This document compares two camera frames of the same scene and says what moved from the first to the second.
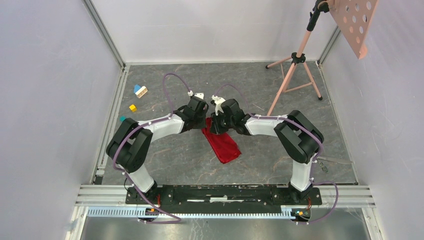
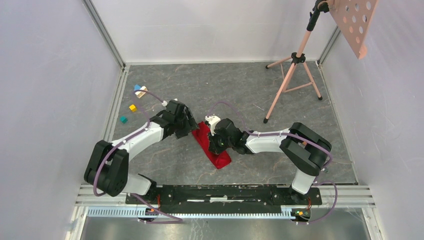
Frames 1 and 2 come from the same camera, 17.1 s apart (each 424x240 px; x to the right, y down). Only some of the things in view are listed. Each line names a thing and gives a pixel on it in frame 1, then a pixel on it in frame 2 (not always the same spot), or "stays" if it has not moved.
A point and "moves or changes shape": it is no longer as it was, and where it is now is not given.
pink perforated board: x=354 y=17 stays
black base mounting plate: x=223 y=199 stays
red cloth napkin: x=223 y=144 moves or changes shape
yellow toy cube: x=133 y=108 stays
